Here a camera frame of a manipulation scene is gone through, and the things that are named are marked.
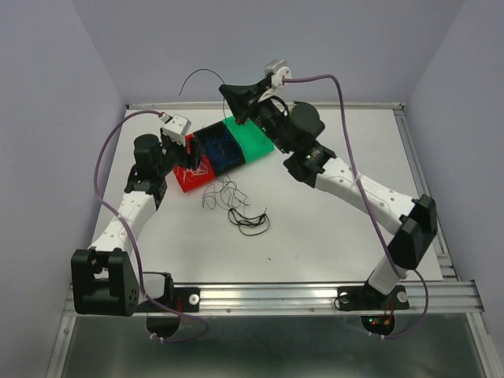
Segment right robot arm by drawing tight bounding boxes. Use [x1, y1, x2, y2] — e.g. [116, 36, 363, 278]
[219, 80, 438, 307]

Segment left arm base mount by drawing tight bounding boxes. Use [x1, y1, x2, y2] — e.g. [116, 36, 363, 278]
[148, 287, 201, 313]

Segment black plastic bin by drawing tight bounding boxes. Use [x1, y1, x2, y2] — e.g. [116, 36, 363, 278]
[194, 121, 246, 177]

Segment white wires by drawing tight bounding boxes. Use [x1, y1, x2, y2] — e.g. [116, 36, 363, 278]
[176, 165, 209, 183]

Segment blue wires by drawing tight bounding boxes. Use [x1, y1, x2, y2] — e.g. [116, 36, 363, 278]
[202, 132, 243, 172]

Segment red plastic bin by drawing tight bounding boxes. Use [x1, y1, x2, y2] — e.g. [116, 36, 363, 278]
[173, 134, 216, 193]

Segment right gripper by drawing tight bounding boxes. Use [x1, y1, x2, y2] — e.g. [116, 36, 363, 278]
[220, 78, 294, 155]

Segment aluminium front rail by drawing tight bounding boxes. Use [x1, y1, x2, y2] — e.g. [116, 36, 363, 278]
[62, 280, 485, 316]

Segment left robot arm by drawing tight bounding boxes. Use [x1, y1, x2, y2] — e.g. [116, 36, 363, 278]
[71, 134, 204, 317]

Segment blue black wire bundle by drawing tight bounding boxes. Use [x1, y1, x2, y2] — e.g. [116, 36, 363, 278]
[177, 69, 272, 237]

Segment green plastic bin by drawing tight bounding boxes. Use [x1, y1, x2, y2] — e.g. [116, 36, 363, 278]
[223, 117, 275, 163]

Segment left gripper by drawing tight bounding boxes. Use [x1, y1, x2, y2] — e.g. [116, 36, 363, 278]
[157, 126, 206, 176]

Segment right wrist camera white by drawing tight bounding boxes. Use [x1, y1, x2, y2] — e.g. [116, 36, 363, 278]
[258, 59, 292, 102]

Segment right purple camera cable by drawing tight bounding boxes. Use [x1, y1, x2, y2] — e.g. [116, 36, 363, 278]
[281, 73, 429, 339]

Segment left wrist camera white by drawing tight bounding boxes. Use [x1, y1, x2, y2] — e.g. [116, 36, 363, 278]
[160, 113, 191, 146]

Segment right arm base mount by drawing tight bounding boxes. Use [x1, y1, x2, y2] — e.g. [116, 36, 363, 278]
[333, 284, 410, 312]

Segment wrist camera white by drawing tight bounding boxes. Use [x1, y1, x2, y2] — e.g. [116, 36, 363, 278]
[258, 59, 292, 102]
[160, 113, 191, 146]

